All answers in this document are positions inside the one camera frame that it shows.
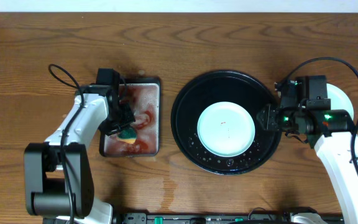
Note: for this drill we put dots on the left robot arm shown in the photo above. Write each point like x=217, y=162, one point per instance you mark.
x=57, y=173

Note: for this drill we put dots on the light blue plate with streaks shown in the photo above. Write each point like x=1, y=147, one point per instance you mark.
x=339, y=100

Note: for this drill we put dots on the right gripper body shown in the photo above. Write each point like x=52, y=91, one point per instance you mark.
x=289, y=117

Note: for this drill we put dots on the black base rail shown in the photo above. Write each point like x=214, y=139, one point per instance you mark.
x=256, y=215

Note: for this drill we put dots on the green yellow sponge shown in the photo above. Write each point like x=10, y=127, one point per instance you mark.
x=127, y=135

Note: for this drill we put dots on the round black serving tray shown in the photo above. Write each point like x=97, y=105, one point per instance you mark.
x=213, y=87

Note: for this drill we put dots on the black rectangular soapy water tray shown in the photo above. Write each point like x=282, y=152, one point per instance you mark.
x=143, y=96

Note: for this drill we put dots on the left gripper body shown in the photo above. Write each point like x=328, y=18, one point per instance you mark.
x=110, y=127

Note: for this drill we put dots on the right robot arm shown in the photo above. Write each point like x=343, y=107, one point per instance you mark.
x=332, y=134

